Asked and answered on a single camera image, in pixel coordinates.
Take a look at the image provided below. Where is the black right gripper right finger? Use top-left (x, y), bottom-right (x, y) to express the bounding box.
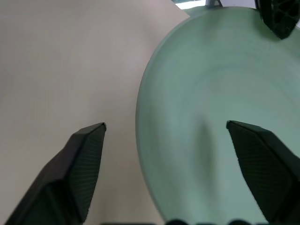
top-left (225, 120), bottom-right (300, 225)

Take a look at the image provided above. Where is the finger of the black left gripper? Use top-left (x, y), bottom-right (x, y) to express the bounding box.
top-left (255, 0), bottom-right (300, 40)

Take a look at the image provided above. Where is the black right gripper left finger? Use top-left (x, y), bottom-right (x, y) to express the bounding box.
top-left (4, 121), bottom-right (108, 225)

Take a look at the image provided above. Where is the green plate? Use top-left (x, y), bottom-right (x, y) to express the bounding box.
top-left (135, 6), bottom-right (300, 225)

